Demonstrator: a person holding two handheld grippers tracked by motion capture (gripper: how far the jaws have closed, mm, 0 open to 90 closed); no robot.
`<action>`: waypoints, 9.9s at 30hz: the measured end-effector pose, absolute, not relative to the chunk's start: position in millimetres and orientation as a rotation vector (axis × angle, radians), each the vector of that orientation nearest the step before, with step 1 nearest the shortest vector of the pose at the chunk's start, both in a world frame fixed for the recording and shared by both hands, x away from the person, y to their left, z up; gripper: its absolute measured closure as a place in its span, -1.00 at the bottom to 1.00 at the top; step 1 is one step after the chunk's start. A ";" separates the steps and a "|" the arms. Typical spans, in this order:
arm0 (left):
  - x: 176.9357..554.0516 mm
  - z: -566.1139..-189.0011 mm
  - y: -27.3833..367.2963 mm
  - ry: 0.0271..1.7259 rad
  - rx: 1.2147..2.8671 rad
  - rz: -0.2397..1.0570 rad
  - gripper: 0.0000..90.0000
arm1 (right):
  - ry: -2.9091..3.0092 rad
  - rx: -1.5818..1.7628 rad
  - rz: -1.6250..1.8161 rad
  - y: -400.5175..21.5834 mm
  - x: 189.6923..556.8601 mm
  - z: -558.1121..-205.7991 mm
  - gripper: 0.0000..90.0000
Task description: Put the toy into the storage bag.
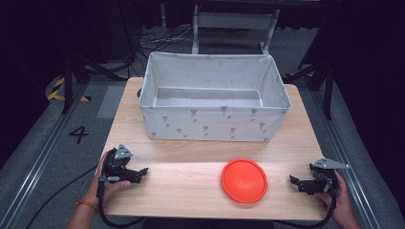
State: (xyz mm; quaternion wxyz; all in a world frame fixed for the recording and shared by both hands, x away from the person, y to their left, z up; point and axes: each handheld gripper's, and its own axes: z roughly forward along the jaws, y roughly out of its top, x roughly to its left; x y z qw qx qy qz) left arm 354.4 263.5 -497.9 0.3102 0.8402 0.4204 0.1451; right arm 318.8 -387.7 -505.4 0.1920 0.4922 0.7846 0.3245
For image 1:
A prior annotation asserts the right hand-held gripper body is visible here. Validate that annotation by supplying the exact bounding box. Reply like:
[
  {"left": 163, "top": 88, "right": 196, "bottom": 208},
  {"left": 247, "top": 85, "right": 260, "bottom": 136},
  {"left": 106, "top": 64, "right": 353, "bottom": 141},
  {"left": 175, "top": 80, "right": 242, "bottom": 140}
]
[{"left": 309, "top": 156, "right": 350, "bottom": 195}]

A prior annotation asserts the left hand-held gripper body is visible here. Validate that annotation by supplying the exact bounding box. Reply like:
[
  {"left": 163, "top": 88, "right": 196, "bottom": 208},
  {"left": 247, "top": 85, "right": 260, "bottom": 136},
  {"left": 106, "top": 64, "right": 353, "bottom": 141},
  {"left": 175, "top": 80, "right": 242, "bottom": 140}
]
[{"left": 98, "top": 143, "right": 137, "bottom": 183}]

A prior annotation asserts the person's left hand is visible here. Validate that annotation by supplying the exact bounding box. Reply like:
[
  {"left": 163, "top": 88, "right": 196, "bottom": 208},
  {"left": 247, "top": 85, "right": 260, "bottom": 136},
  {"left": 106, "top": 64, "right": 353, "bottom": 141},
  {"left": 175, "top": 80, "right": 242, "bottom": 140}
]
[{"left": 86, "top": 152, "right": 132, "bottom": 206}]

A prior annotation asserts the person's right hand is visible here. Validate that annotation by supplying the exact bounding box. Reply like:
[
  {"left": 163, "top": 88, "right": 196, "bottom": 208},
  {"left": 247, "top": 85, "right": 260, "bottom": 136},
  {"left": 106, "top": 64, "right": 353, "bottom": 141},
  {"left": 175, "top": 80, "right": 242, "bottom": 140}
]
[{"left": 316, "top": 171, "right": 356, "bottom": 225}]

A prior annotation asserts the orange round plastic disc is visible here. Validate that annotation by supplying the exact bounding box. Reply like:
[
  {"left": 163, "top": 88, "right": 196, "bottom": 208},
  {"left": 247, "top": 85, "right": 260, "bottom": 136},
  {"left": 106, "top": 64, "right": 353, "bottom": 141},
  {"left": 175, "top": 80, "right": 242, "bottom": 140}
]
[{"left": 221, "top": 157, "right": 268, "bottom": 204}]

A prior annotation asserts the white printed fabric storage box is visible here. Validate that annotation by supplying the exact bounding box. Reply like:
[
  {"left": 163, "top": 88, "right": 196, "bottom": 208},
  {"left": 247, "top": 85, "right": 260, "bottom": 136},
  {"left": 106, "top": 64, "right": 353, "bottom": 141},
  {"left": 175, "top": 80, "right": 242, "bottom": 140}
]
[{"left": 139, "top": 51, "right": 292, "bottom": 143}]

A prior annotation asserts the black tripod stand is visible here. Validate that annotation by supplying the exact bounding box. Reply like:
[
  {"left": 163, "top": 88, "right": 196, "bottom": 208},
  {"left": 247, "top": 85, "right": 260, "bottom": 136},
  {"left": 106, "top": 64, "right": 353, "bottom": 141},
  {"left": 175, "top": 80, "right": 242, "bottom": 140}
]
[
  {"left": 282, "top": 60, "right": 339, "bottom": 121},
  {"left": 61, "top": 47, "right": 129, "bottom": 115}
]

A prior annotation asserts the thick black sleeved cable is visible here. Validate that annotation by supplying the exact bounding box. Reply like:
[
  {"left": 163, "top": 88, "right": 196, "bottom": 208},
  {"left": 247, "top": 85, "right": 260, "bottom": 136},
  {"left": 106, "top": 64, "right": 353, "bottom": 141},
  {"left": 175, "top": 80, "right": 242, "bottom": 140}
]
[
  {"left": 96, "top": 180, "right": 146, "bottom": 229},
  {"left": 272, "top": 173, "right": 339, "bottom": 229}
]

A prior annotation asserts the grey metal floor rail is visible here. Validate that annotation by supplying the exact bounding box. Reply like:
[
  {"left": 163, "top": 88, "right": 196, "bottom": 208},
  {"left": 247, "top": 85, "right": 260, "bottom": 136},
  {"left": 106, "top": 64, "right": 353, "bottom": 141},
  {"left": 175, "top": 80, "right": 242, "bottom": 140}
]
[
  {"left": 0, "top": 83, "right": 89, "bottom": 229},
  {"left": 309, "top": 87, "right": 385, "bottom": 229}
]

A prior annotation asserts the red string bracelet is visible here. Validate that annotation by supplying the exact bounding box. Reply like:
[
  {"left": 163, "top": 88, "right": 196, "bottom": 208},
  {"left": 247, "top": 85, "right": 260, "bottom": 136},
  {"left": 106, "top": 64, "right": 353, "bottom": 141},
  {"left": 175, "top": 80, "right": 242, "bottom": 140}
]
[{"left": 75, "top": 199, "right": 98, "bottom": 212}]

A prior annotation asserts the thin black cable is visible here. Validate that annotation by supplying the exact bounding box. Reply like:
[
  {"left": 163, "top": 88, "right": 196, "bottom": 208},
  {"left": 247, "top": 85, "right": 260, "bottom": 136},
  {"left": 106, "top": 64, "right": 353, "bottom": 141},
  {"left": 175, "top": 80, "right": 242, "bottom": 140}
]
[{"left": 24, "top": 163, "right": 99, "bottom": 229}]

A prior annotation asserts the tangle of black floor cables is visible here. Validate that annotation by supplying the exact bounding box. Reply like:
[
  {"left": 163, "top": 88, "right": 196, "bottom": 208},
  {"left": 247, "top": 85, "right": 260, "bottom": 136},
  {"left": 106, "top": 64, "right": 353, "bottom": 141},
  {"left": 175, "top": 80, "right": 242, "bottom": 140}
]
[{"left": 137, "top": 26, "right": 196, "bottom": 53}]

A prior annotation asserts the grey metal frame stand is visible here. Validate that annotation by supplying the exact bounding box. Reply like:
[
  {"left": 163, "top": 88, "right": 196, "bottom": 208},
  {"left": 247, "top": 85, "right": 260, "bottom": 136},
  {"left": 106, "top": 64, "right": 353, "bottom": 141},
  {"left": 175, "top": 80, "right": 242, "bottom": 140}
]
[{"left": 191, "top": 4, "right": 282, "bottom": 55}]

